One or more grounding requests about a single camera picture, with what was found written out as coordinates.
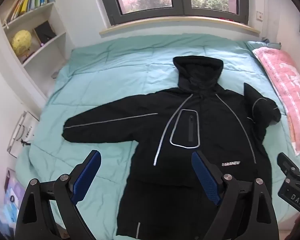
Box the yellow globe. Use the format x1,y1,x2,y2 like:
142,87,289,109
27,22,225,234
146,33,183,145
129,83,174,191
11,30,32,56

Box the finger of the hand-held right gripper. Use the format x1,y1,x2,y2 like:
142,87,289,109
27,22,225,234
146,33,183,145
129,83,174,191
277,152,300,182

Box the white bookshelf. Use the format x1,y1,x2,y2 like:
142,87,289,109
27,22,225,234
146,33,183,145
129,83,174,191
0,0,73,102

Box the teal bed blanket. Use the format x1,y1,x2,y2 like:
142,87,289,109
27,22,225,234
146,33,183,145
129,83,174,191
15,34,300,230

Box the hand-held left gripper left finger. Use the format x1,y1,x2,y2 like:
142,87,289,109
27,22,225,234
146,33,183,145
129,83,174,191
15,150,102,240

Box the black hooded jacket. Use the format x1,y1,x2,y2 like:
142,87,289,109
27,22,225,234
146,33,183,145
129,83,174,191
62,56,282,240

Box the pink pillow towel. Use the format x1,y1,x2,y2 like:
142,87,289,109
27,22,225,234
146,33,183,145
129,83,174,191
252,47,300,155

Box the teal pillow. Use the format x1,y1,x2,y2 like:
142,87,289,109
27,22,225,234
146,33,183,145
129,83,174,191
245,39,283,52

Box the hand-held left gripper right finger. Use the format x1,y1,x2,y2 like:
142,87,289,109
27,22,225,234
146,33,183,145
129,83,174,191
191,150,280,240

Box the colourful cardboard box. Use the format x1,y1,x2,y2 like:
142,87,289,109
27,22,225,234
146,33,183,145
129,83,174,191
0,162,26,232

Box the wooden window sill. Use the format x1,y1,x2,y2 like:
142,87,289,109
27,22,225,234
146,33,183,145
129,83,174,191
99,15,262,38

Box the black box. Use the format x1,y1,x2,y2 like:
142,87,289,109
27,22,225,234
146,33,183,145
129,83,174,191
33,20,57,46

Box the white paper bag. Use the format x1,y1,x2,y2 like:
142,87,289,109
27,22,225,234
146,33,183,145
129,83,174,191
7,111,40,158

